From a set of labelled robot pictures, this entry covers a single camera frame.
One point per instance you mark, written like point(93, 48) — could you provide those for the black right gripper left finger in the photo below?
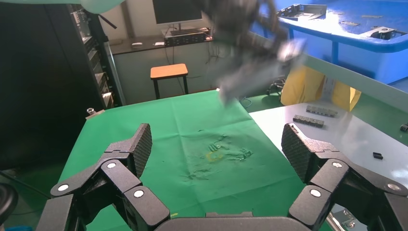
point(121, 178)

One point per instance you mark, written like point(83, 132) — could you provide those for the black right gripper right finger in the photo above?
point(328, 178)

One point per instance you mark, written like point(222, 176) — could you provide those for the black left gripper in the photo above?
point(232, 19)

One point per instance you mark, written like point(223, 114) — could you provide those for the silver sheet metal bracket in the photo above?
point(245, 79)

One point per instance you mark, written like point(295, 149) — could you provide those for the white metal shelf rack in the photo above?
point(350, 137)

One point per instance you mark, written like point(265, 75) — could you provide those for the small black clip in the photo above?
point(404, 127)
point(377, 156)

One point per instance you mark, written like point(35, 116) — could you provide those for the black round stool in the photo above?
point(277, 84)

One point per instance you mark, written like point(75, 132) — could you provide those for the grey ridged metal bar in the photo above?
point(321, 111)
point(308, 121)

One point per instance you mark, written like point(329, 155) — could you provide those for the yellow plastic cover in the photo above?
point(302, 86)

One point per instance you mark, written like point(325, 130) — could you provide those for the metal table clamp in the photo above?
point(90, 111)

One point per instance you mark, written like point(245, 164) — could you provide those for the small flat metal part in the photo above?
point(349, 23)
point(371, 16)

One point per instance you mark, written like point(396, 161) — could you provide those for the green table cloth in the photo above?
point(178, 121)

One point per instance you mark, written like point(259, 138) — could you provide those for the black power unit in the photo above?
point(185, 39)

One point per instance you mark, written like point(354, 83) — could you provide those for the black computer monitor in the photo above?
point(177, 11)

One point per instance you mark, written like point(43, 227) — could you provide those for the blue plastic bin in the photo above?
point(366, 63)

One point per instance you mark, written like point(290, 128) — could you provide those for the black equipment cabinet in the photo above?
point(47, 95)

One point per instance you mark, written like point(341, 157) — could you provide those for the blue floor object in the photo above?
point(19, 228)

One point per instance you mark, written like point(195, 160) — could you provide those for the wooden top stool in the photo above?
point(169, 70)

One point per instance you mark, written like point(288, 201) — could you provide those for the white computer mouse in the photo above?
point(137, 44)

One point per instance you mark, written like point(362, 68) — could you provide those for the dark metal frame part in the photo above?
point(287, 13)

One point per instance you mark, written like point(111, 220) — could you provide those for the silver metal bracket piece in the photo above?
point(345, 221)

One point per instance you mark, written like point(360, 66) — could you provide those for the grey metal bracket part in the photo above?
point(382, 32)

